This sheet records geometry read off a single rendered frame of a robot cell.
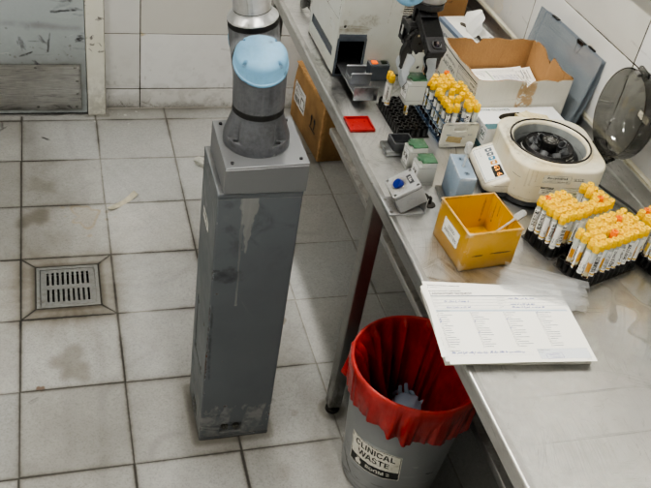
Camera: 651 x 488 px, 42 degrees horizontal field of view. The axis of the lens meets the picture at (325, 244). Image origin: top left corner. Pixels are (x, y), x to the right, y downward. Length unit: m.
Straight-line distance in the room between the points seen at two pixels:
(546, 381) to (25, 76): 2.69
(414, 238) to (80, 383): 1.22
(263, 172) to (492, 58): 0.91
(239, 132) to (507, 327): 0.71
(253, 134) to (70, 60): 1.94
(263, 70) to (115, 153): 1.87
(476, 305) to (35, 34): 2.43
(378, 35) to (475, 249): 0.85
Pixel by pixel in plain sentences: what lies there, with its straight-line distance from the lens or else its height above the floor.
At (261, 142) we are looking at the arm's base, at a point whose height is 0.99.
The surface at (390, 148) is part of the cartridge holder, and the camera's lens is 2.15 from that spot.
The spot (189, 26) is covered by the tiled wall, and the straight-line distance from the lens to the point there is 3.78.
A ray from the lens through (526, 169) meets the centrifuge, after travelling 2.04.
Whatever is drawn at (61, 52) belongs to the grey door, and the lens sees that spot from 3.73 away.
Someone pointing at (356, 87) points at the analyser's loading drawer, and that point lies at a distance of 2.30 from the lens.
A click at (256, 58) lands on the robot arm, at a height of 1.17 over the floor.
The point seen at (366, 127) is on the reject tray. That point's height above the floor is 0.88.
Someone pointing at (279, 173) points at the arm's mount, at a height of 0.93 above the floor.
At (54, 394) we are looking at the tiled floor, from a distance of 2.67.
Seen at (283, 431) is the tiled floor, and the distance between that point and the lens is 2.58.
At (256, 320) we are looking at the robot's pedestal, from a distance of 2.21.
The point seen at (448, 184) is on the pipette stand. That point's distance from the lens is 2.02.
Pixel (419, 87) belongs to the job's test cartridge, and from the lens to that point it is 2.07.
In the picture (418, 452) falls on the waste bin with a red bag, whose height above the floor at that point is 0.26.
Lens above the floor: 2.00
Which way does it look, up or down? 38 degrees down
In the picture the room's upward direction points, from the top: 10 degrees clockwise
